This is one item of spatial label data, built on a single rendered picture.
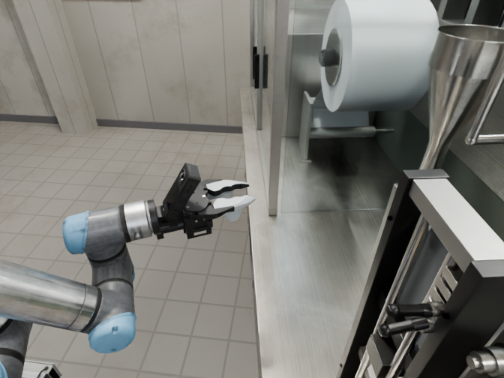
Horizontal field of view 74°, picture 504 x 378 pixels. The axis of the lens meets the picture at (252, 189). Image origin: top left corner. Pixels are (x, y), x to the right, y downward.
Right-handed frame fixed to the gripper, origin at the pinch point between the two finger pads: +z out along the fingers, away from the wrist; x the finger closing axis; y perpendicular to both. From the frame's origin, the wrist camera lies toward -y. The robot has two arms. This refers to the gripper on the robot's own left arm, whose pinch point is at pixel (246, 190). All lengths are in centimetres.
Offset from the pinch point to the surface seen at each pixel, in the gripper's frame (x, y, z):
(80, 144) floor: -263, 161, -83
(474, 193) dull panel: 6, 14, 66
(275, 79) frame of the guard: -27.3, -9.5, 16.8
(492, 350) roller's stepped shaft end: 43.7, -17.0, 9.8
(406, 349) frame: 38.8, -5.2, 8.7
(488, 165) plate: 5, 5, 65
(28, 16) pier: -307, 55, -93
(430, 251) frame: 32.2, -16.5, 12.4
